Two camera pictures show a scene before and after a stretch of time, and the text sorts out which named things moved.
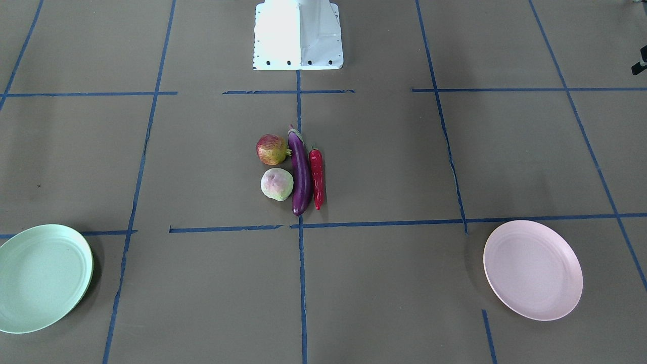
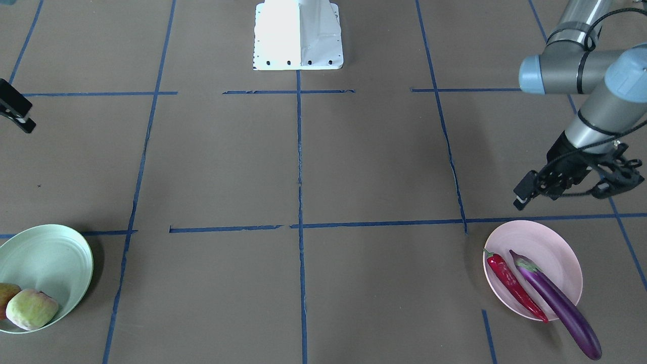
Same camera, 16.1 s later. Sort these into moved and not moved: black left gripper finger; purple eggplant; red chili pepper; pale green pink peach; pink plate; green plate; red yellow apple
Moved: red yellow apple; pale green pink peach; red chili pepper; black left gripper finger; purple eggplant
Not moved: green plate; pink plate
